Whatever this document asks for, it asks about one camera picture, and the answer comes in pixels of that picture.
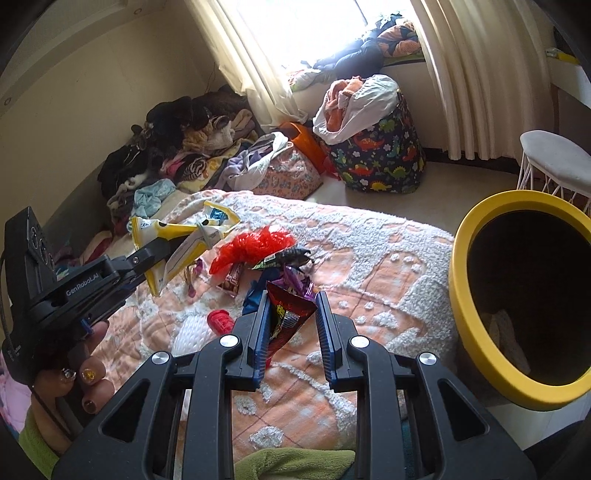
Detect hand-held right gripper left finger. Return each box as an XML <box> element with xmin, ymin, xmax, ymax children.
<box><xmin>52</xmin><ymin>291</ymin><xmax>273</xmax><ymax>480</ymax></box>

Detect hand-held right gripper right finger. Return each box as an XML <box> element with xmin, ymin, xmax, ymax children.
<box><xmin>314</xmin><ymin>291</ymin><xmax>539</xmax><ymax>480</ymax></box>

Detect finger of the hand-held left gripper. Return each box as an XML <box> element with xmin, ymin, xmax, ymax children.
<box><xmin>80</xmin><ymin>281</ymin><xmax>140</xmax><ymax>335</ymax></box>
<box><xmin>110</xmin><ymin>232</ymin><xmax>186</xmax><ymax>291</ymax></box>

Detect red snack packet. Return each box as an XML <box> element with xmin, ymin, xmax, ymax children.
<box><xmin>264</xmin><ymin>281</ymin><xmax>319</xmax><ymax>370</ymax></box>

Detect yellow and white wrapper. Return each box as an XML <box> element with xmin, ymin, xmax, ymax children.
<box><xmin>128</xmin><ymin>200</ymin><xmax>241</xmax><ymax>298</ymax></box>

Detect blue plastic bag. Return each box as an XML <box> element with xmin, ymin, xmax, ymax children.
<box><xmin>242</xmin><ymin>272</ymin><xmax>278</xmax><ymax>317</ymax></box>

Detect yellow trash bin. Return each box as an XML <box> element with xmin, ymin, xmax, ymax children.
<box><xmin>449</xmin><ymin>190</ymin><xmax>591</xmax><ymax>409</ymax></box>

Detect person's left forearm green sleeve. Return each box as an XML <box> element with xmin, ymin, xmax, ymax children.
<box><xmin>17</xmin><ymin>406</ymin><xmax>63</xmax><ymax>477</ymax></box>

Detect person's left hand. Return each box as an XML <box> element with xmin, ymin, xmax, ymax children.
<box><xmin>29</xmin><ymin>319</ymin><xmax>116</xmax><ymax>457</ymax></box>

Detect small red cylinder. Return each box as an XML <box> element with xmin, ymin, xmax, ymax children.
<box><xmin>207</xmin><ymin>308</ymin><xmax>232</xmax><ymax>334</ymax></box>

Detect light blue cloth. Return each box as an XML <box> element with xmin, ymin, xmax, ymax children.
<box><xmin>134</xmin><ymin>179</ymin><xmax>177</xmax><ymax>218</ymax></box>

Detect purple foil wrapper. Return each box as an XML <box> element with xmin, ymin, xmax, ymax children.
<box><xmin>272</xmin><ymin>265</ymin><xmax>315</xmax><ymax>305</ymax></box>

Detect pink candy bar wrapper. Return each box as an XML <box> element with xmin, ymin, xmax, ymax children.
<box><xmin>217</xmin><ymin>263</ymin><xmax>243</xmax><ymax>296</ymax></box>

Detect peach and white blanket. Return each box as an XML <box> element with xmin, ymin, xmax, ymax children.
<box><xmin>83</xmin><ymin>189</ymin><xmax>459</xmax><ymax>468</ymax></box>

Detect black and green packet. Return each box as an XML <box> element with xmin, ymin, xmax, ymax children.
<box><xmin>252</xmin><ymin>247</ymin><xmax>317</xmax><ymax>274</ymax></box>

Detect red mesh bag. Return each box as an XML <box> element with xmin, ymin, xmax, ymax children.
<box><xmin>209</xmin><ymin>227</ymin><xmax>298</xmax><ymax>278</ymax></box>

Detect pink cloth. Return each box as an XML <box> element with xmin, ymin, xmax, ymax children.
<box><xmin>0</xmin><ymin>364</ymin><xmax>34</xmax><ymax>435</ymax></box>

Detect green cloth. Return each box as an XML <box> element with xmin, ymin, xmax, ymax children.
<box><xmin>240</xmin><ymin>448</ymin><xmax>356</xmax><ymax>480</ymax></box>

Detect pile of clothes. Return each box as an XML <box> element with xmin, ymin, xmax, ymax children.
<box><xmin>97</xmin><ymin>85</ymin><xmax>294</xmax><ymax>232</ymax></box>

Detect floral cushion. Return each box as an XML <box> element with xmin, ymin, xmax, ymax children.
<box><xmin>252</xmin><ymin>143</ymin><xmax>324</xmax><ymax>199</ymax></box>

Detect pale crumpled paper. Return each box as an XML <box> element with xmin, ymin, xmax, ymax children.
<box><xmin>488</xmin><ymin>309</ymin><xmax>533</xmax><ymax>376</ymax></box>

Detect dinosaur print basket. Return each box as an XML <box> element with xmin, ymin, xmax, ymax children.
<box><xmin>330</xmin><ymin>95</ymin><xmax>428</xmax><ymax>194</ymax></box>

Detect orange bag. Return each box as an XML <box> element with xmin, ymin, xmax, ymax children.
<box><xmin>281</xmin><ymin>121</ymin><xmax>341</xmax><ymax>179</ymax></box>

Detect cream curtain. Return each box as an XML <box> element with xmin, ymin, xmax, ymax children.
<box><xmin>411</xmin><ymin>0</ymin><xmax>555</xmax><ymax>161</ymax></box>
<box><xmin>185</xmin><ymin>0</ymin><xmax>308</xmax><ymax>131</ymax></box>

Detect orange cloth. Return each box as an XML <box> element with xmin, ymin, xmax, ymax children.
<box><xmin>325</xmin><ymin>78</ymin><xmax>366</xmax><ymax>126</ymax></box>

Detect white plastic bag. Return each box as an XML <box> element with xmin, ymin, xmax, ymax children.
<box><xmin>313</xmin><ymin>75</ymin><xmax>400</xmax><ymax>145</ymax></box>

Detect clothes on window sill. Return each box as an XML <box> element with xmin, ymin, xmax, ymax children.
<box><xmin>288</xmin><ymin>16</ymin><xmax>426</xmax><ymax>89</ymax></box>

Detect white shelf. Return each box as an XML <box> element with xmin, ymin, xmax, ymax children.
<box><xmin>545</xmin><ymin>46</ymin><xmax>591</xmax><ymax>103</ymax></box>

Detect white wire stool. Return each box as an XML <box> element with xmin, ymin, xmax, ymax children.
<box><xmin>516</xmin><ymin>130</ymin><xmax>591</xmax><ymax>209</ymax></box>

